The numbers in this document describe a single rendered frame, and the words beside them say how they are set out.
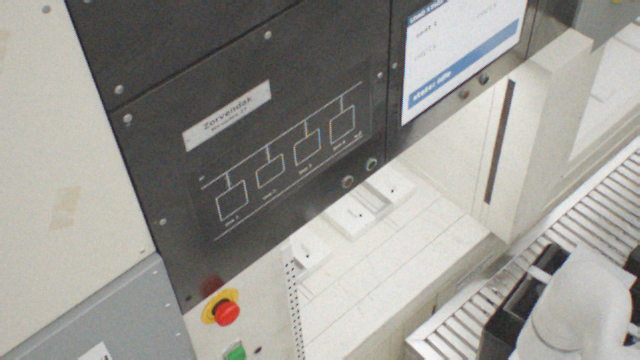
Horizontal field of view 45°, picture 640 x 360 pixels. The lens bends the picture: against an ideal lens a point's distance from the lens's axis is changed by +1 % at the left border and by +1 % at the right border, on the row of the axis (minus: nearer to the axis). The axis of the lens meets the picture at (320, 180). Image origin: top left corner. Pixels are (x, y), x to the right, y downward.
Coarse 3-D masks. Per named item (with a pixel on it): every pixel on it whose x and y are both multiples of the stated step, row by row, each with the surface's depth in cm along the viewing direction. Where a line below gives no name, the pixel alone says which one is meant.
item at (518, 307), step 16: (544, 256) 160; (560, 256) 162; (576, 256) 148; (592, 256) 148; (528, 272) 155; (544, 272) 162; (624, 272) 145; (528, 288) 155; (512, 304) 153; (528, 304) 159; (512, 320) 153; (512, 336) 157
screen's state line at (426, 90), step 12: (516, 24) 126; (492, 36) 123; (504, 36) 126; (480, 48) 122; (492, 48) 125; (468, 60) 122; (444, 72) 119; (456, 72) 121; (432, 84) 118; (444, 84) 121; (420, 96) 118; (408, 108) 117
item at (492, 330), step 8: (544, 248) 168; (560, 248) 167; (536, 264) 168; (520, 280) 163; (512, 288) 162; (632, 296) 162; (504, 304) 161; (632, 304) 163; (496, 312) 159; (504, 312) 166; (488, 320) 157; (496, 320) 163; (504, 320) 171; (488, 328) 160; (496, 328) 168; (488, 336) 156; (496, 336) 173; (480, 344) 161; (488, 344) 158; (496, 344) 156; (504, 344) 154; (480, 352) 163; (488, 352) 160; (496, 352) 158; (504, 352) 156; (512, 352) 154
